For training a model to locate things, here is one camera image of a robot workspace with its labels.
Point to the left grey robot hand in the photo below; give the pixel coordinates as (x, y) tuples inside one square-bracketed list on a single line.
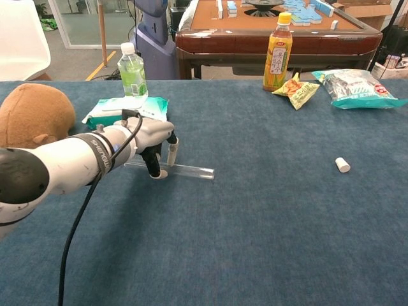
[(150, 130)]

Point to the clear glass test tube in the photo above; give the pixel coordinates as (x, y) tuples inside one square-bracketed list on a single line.
[(191, 172)]

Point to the small white cap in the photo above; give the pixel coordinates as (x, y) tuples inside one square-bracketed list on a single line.
[(342, 165)]

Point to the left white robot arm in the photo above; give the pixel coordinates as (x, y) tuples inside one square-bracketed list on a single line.
[(63, 159)]

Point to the green wet wipes pack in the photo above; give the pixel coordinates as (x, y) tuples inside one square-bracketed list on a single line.
[(108, 110)]

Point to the clear green label water bottle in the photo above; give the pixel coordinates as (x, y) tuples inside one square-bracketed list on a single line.
[(132, 76)]

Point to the wooden pole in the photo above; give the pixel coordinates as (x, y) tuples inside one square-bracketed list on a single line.
[(102, 32)]

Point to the brown mahjong table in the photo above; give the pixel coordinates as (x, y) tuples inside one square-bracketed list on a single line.
[(229, 44)]

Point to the brown plush capybara toy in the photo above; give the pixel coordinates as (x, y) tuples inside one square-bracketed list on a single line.
[(32, 114)]

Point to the blue carpet table mat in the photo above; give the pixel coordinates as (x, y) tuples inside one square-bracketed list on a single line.
[(242, 223)]

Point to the yellow cap tea bottle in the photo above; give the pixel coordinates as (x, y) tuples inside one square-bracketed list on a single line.
[(277, 60)]

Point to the blue white mahjong tile stack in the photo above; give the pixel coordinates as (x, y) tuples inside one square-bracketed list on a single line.
[(231, 9)]

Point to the small yellow snack bag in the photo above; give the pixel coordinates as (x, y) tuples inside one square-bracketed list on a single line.
[(298, 94)]

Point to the white chair with wooden legs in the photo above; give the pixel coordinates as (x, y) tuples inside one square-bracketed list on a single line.
[(19, 38)]

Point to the black mahjong table hub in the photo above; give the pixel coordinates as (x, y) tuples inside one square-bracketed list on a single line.
[(263, 7)]

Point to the large teal snack bag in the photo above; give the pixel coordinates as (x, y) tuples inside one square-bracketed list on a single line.
[(357, 89)]

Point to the brown cardboard box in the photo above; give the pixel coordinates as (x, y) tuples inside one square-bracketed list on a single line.
[(366, 12)]

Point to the white box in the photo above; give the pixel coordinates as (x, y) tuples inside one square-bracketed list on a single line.
[(390, 70)]

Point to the black tripod stand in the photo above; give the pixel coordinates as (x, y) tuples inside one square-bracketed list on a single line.
[(384, 35)]

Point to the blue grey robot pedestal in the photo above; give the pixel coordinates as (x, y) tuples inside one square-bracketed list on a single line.
[(156, 41)]

